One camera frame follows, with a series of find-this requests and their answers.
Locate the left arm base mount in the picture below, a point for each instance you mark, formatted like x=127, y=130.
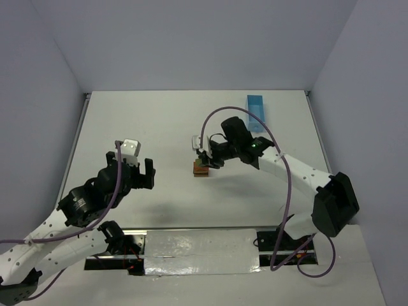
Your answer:
x=129, y=258

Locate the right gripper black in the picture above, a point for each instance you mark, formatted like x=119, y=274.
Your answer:
x=208, y=157

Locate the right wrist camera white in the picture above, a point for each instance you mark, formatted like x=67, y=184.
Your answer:
x=201, y=146

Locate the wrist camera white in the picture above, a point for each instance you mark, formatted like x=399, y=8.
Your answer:
x=201, y=146
x=130, y=148

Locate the silver tape patch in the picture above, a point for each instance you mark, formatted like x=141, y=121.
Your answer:
x=201, y=252

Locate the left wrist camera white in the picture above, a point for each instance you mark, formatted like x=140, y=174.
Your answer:
x=130, y=148

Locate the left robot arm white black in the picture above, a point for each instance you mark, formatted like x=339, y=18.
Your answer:
x=75, y=229

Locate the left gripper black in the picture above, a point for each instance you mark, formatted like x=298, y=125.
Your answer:
x=135, y=178

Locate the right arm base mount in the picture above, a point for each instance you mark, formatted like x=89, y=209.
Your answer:
x=265, y=242

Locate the blue rectangular box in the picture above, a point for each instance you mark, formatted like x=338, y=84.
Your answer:
x=255, y=106

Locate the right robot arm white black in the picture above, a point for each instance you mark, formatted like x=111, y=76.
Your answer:
x=332, y=200

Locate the orange arch block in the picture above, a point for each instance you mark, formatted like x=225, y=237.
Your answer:
x=205, y=168

